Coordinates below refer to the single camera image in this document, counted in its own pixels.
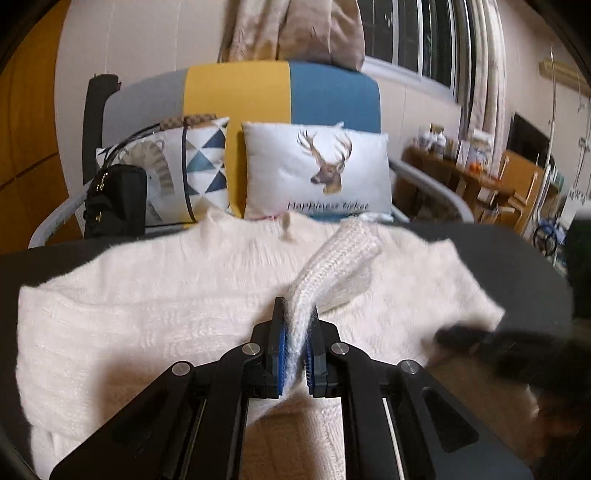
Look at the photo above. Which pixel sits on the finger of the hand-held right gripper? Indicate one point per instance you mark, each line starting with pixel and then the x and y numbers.
pixel 471 339

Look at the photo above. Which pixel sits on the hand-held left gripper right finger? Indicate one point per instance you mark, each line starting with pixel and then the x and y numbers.
pixel 310 367

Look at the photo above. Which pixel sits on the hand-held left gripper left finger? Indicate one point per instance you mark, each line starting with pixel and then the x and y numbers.
pixel 277 355

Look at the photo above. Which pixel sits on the white knit sweater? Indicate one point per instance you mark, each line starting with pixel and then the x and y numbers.
pixel 138 300

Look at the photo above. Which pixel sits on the white deer print pillow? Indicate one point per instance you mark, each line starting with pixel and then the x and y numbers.
pixel 277 184

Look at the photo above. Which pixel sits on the wooden side table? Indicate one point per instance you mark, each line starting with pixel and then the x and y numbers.
pixel 438 170

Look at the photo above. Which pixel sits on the black television screen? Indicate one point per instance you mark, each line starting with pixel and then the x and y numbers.
pixel 526 136

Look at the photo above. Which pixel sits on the triangle pattern pillow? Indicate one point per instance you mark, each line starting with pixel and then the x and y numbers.
pixel 203 157

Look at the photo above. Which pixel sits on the black handbag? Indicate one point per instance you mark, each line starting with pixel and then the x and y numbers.
pixel 120 203

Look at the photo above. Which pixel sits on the grey yellow blue sofa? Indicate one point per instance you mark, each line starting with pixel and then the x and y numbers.
pixel 332 92

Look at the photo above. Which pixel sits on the white curtain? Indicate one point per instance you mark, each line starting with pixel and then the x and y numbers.
pixel 489 69

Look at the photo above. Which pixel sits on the window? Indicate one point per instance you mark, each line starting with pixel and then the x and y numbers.
pixel 401 32

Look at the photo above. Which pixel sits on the beige patterned curtain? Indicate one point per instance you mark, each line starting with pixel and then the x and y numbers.
pixel 295 27

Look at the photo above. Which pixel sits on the wall air conditioner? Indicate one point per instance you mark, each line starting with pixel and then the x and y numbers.
pixel 568 74

